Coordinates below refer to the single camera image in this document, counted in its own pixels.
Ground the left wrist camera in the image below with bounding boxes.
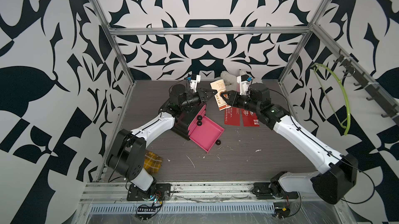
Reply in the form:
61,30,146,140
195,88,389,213
186,74,201,93

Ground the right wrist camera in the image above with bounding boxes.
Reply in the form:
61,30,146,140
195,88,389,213
237,74,252,95

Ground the red postcard with text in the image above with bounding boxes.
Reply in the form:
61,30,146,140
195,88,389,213
224,107,241,126

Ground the pink drawer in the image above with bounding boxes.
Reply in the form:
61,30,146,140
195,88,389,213
189,116,224,153
188,104,206,133

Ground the green wire hanger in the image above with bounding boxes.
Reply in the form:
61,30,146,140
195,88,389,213
311,63,352,136

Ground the aluminium frame post right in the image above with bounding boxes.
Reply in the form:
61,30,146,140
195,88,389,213
278,0,332,84

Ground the aluminium front rail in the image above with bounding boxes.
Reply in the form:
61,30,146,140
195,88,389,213
79,181,323,204

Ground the black drawer cabinet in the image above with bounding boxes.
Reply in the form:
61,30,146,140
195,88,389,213
159,99,206,140

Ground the white orange postcard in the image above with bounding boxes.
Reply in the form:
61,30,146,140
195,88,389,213
210,79,231,111

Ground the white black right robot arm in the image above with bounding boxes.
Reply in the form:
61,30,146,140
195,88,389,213
220,83,358,204

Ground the black connector right front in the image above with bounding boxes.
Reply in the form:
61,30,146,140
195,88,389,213
273,202,291,219

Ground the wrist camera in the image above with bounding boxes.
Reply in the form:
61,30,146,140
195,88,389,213
186,74,201,93
237,74,252,95

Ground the black connector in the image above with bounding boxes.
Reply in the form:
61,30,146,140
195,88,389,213
135,201,163,221
273,202,291,219

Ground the aluminium frame back crossbar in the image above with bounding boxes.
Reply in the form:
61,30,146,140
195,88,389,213
110,26,306,36

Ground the aluminium frame post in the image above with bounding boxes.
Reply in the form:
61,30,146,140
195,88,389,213
278,0,332,84
89,0,135,85

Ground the aluminium frame post left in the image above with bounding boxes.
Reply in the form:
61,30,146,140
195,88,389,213
89,0,135,85

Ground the white teddy bear pink shirt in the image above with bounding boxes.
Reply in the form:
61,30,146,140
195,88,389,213
220,69,251,89

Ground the black connector left front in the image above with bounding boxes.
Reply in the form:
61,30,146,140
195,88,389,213
135,201,163,221

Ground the red postcard with logo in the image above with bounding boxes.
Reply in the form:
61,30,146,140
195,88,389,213
241,109,260,127

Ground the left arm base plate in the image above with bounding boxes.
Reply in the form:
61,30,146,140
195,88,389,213
127,183,171,201

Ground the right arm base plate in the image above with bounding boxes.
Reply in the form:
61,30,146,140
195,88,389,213
251,182,299,200

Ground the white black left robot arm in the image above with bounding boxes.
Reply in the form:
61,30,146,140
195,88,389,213
106,84,217,194

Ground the black hook rail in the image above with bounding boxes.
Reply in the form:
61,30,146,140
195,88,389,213
334,49,399,125

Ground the yellow plaid cloth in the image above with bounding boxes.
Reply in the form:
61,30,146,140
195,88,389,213
143,151,163,175

